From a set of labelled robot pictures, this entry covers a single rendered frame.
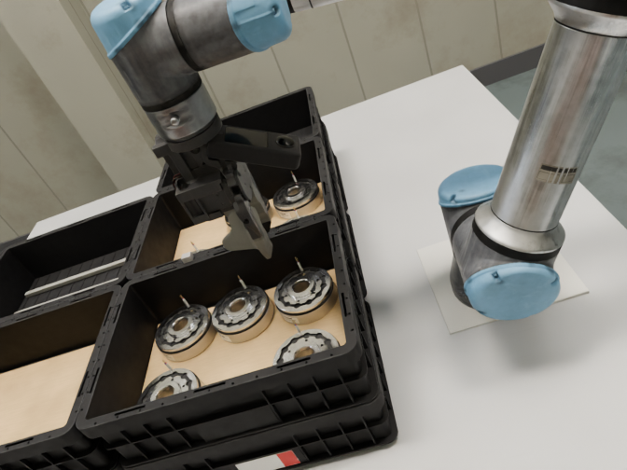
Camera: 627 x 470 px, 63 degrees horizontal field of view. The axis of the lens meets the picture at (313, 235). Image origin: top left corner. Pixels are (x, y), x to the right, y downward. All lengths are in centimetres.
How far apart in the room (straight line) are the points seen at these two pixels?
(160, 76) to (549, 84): 41
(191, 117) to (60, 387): 62
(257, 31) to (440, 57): 261
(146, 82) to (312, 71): 244
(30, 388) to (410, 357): 69
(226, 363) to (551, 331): 52
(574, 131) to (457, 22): 250
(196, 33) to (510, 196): 40
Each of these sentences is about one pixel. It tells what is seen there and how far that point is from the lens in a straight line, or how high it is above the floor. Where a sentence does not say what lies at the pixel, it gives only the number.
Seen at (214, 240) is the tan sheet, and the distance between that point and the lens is 113.
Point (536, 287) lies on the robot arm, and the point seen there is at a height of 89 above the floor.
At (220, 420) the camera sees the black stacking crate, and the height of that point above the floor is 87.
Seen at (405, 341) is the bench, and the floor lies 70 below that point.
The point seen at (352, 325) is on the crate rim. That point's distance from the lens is 66.
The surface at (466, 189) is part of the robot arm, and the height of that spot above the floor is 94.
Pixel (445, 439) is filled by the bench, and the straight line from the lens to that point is 81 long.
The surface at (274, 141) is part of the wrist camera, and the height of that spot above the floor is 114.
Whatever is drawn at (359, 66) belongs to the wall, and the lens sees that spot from 302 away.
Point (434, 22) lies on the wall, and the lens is 305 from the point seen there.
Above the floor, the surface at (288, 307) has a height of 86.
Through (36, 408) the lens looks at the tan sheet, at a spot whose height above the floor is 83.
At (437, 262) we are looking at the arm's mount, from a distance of 104.
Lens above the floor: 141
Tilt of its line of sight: 35 degrees down
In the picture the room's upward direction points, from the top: 24 degrees counter-clockwise
